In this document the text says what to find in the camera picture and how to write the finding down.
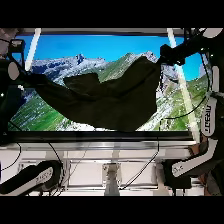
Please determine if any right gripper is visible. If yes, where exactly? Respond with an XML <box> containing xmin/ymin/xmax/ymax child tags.
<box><xmin>159</xmin><ymin>43</ymin><xmax>186</xmax><ymax>67</ymax></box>

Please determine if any dark green garment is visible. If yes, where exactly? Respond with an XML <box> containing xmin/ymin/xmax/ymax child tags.
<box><xmin>19</xmin><ymin>55</ymin><xmax>163</xmax><ymax>133</ymax></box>

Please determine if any black cable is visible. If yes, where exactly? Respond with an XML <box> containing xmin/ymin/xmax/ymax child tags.
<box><xmin>164</xmin><ymin>51</ymin><xmax>212</xmax><ymax>120</ymax></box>
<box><xmin>119</xmin><ymin>118</ymin><xmax>161</xmax><ymax>192</ymax></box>
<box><xmin>7</xmin><ymin>120</ymin><xmax>65</xmax><ymax>169</ymax></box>

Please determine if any silver frame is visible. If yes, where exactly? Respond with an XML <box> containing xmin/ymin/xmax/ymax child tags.
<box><xmin>0</xmin><ymin>139</ymin><xmax>208</xmax><ymax>197</ymax></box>

